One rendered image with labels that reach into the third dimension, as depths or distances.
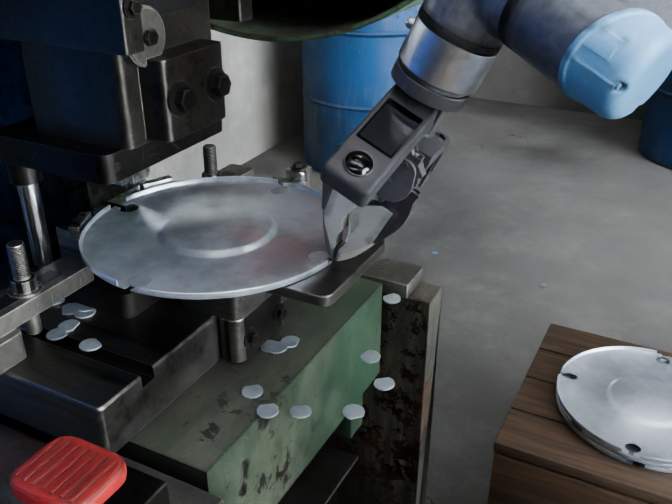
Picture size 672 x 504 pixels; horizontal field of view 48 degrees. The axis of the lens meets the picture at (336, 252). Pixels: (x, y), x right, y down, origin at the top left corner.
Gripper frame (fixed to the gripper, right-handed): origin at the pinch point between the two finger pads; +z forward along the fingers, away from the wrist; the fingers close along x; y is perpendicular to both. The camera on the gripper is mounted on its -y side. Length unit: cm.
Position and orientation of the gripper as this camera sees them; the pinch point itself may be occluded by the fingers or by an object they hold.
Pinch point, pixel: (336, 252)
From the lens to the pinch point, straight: 74.6
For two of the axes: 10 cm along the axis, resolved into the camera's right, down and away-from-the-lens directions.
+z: -3.8, 7.2, 5.8
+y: 4.3, -4.2, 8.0
